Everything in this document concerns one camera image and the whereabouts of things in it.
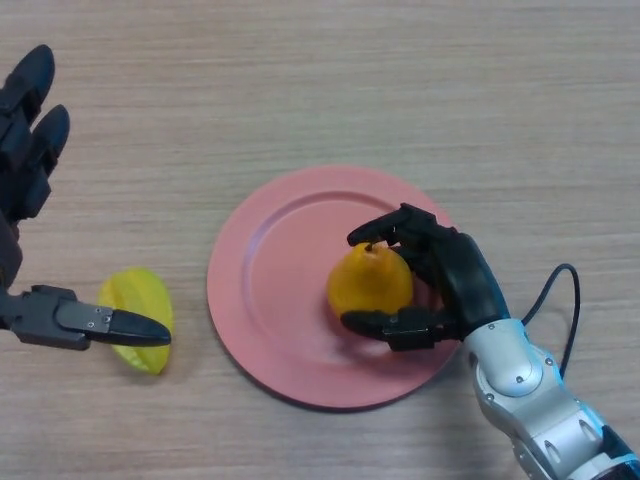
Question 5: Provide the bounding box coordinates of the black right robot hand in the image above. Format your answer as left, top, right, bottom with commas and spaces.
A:
339, 202, 512, 353

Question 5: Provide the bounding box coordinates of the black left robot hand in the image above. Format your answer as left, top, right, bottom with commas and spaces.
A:
0, 44, 173, 351

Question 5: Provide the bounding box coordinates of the yellow pear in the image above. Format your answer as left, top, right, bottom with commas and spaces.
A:
326, 242, 415, 319

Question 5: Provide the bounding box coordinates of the pink round plate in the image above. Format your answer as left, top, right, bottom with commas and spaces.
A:
206, 164, 464, 412

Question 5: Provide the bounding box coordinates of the yellow starfruit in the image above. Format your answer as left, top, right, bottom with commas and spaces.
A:
97, 267, 175, 377

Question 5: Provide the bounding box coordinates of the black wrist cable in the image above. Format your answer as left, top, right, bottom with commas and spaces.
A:
522, 263, 582, 379

